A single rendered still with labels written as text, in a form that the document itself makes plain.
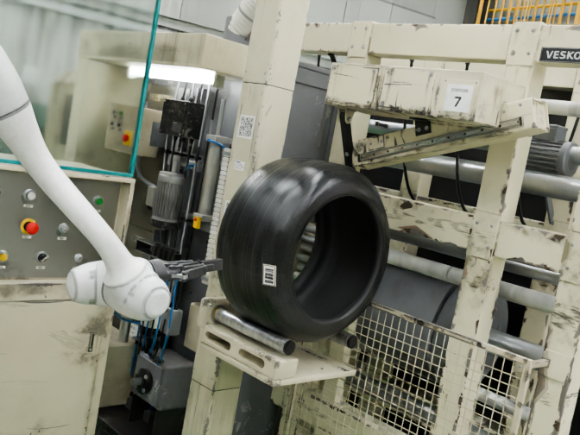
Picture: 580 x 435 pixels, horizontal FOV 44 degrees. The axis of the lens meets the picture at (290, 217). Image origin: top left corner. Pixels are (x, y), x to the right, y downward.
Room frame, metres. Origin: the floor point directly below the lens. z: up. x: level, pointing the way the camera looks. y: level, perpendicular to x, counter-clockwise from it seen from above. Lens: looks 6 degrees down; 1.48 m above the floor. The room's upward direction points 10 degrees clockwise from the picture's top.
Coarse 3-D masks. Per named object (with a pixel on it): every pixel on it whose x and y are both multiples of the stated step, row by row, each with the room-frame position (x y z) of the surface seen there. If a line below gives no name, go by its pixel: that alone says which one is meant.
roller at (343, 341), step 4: (340, 332) 2.28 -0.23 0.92; (344, 332) 2.28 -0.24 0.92; (348, 332) 2.28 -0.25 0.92; (336, 336) 2.28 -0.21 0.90; (340, 336) 2.27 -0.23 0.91; (344, 336) 2.26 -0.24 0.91; (348, 336) 2.26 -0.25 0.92; (352, 336) 2.26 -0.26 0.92; (332, 340) 2.30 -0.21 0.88; (336, 340) 2.28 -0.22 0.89; (340, 340) 2.27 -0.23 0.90; (344, 340) 2.25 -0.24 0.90; (348, 340) 2.25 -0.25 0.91; (352, 340) 2.25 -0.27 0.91; (356, 340) 2.27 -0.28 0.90; (344, 344) 2.26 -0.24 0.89; (348, 344) 2.25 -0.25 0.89; (352, 344) 2.26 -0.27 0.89; (352, 348) 2.26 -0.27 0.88
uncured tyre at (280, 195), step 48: (240, 192) 2.15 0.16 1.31; (288, 192) 2.05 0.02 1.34; (336, 192) 2.11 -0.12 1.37; (240, 240) 2.06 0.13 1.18; (288, 240) 2.01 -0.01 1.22; (336, 240) 2.51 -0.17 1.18; (384, 240) 2.30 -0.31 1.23; (240, 288) 2.08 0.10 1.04; (288, 288) 2.03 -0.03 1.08; (336, 288) 2.44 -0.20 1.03; (288, 336) 2.11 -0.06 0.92
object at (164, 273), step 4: (148, 260) 1.83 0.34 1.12; (152, 260) 1.84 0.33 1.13; (156, 260) 1.84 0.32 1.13; (160, 260) 1.84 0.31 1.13; (152, 264) 1.81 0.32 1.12; (156, 264) 1.82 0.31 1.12; (160, 264) 1.83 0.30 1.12; (164, 264) 1.83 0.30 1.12; (156, 268) 1.81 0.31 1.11; (160, 268) 1.82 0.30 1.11; (164, 268) 1.82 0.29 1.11; (168, 268) 1.86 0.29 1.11; (176, 268) 1.87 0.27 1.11; (180, 268) 1.88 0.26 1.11; (156, 272) 1.81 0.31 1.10; (160, 272) 1.81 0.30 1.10; (164, 272) 1.82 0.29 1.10; (168, 272) 1.84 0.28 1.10; (172, 272) 1.84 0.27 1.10; (176, 272) 1.84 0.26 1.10; (180, 272) 1.87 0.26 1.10; (160, 276) 1.81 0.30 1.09; (164, 276) 1.82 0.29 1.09; (168, 276) 1.83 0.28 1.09; (164, 280) 1.82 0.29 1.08
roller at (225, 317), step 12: (216, 312) 2.28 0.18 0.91; (228, 312) 2.26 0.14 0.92; (228, 324) 2.23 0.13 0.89; (240, 324) 2.19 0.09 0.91; (252, 324) 2.17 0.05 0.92; (252, 336) 2.15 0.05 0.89; (264, 336) 2.11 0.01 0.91; (276, 336) 2.09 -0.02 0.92; (276, 348) 2.07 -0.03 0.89; (288, 348) 2.05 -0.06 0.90
